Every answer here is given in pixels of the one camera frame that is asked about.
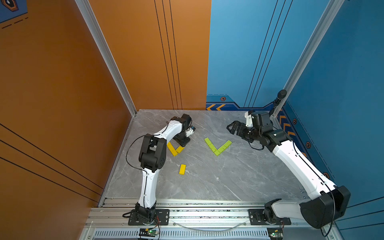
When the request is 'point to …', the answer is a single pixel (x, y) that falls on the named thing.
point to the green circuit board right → (275, 233)
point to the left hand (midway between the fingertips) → (182, 140)
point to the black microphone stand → (281, 94)
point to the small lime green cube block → (217, 152)
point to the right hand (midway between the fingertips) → (233, 129)
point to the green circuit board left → (148, 232)
